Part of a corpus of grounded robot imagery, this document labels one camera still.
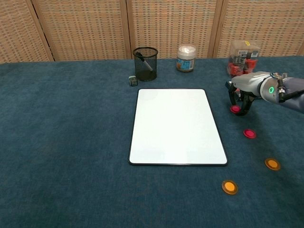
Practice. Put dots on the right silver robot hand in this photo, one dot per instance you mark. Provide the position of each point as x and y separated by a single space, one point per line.
249 82

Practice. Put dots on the red round magnet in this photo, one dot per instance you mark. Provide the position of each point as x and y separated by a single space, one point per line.
235 109
249 133

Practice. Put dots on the yellow round magnet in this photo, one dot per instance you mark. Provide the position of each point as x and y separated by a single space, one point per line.
229 187
272 164

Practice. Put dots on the clear box with red items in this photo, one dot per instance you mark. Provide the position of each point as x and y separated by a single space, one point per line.
243 59

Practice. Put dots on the white-lidded plastic jar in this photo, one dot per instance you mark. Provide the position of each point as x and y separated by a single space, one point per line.
186 59

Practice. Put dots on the white magnetic whiteboard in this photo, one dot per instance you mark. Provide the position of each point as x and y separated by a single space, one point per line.
178 126

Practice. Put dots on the black mesh pen holder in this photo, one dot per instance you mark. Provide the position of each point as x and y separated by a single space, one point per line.
146 74

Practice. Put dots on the black marker pen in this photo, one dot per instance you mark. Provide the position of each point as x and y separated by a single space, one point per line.
145 63

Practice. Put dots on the small grey-green eraser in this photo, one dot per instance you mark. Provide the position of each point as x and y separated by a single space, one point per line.
133 81

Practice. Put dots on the woven wooden folding screen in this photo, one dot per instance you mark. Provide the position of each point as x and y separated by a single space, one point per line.
95 28

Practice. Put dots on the blue table cloth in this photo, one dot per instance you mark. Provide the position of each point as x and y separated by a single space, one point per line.
71 142

